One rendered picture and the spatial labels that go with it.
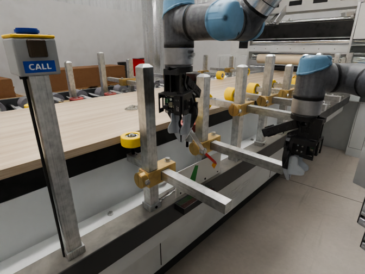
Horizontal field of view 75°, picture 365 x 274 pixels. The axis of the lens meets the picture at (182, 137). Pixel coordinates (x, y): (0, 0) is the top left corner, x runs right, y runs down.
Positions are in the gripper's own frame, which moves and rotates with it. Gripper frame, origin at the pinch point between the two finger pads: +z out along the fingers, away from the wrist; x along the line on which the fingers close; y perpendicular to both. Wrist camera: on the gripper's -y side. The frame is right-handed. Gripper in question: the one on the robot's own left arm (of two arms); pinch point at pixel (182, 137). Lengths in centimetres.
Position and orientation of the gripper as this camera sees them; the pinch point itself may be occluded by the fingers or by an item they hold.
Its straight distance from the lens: 69.4
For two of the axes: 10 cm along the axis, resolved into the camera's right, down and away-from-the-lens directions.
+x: 9.1, 1.4, -3.8
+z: 0.0, 9.3, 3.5
